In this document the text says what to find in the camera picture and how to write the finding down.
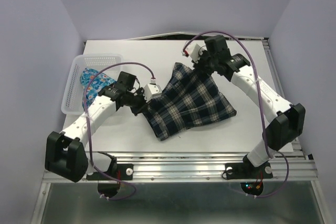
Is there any navy plaid skirt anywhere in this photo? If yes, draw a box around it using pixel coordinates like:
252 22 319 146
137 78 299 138
143 62 237 141

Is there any blue floral skirt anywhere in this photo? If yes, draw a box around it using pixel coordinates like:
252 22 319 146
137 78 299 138
80 68 116 107

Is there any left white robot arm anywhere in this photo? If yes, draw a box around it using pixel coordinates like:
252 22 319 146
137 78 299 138
45 72 157 182

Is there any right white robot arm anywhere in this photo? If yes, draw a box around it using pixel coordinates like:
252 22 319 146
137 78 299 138
183 35 306 177

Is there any white plastic basket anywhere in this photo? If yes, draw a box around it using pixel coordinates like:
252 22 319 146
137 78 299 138
61 54 123 115

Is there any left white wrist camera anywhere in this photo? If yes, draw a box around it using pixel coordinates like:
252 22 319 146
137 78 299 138
144 83 162 102

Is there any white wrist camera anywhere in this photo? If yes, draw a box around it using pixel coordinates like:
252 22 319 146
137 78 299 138
183 44 205 63
144 83 162 102

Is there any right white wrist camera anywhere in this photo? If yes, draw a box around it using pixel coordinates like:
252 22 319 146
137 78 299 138
183 44 205 63

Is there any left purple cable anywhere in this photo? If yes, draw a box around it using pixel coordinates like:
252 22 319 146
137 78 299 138
81 61 157 200

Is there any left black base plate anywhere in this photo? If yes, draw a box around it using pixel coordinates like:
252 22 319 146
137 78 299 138
86 163 133 181

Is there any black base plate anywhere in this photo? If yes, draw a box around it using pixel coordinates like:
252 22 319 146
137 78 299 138
86 163 133 181
222 162 273 180

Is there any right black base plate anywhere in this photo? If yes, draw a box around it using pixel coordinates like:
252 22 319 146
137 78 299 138
222 162 273 180

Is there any aluminium mounting rail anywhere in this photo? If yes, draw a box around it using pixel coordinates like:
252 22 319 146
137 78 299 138
41 152 320 184

